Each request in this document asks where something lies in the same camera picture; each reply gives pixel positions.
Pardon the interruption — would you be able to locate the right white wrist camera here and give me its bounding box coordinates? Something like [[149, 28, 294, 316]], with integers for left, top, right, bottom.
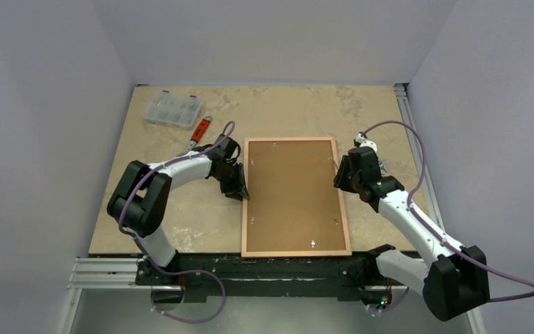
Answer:
[[353, 132, 378, 153]]

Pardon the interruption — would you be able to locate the clear plastic screw box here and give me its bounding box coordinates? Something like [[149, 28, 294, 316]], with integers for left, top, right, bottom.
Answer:
[[143, 90, 203, 129]]

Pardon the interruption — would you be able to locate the red handled adjustable wrench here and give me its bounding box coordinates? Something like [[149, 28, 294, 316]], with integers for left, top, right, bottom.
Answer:
[[179, 116, 213, 156]]

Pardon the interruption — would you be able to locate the yellow black screwdriver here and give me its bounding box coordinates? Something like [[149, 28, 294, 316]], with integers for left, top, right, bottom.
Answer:
[[328, 157, 339, 170]]

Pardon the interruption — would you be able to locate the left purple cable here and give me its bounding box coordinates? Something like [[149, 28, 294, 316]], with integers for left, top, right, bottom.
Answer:
[[117, 121, 236, 273]]

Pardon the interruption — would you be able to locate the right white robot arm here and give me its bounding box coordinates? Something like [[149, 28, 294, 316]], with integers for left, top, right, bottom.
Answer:
[[333, 146, 490, 321]]

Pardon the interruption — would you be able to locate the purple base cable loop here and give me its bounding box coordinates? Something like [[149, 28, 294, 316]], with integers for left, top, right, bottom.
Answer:
[[149, 270, 227, 324]]

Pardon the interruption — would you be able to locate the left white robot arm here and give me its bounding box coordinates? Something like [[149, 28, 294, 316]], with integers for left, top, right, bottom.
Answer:
[[106, 134, 250, 285]]

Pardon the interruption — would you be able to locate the pink picture frame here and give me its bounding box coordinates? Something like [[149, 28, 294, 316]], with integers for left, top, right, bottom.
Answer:
[[241, 137, 352, 257]]

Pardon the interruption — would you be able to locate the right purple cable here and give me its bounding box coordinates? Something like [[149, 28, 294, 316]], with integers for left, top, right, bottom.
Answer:
[[359, 120, 534, 304]]

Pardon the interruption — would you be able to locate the aluminium frame rail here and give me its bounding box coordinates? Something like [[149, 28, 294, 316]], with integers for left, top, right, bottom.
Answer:
[[66, 83, 476, 292]]

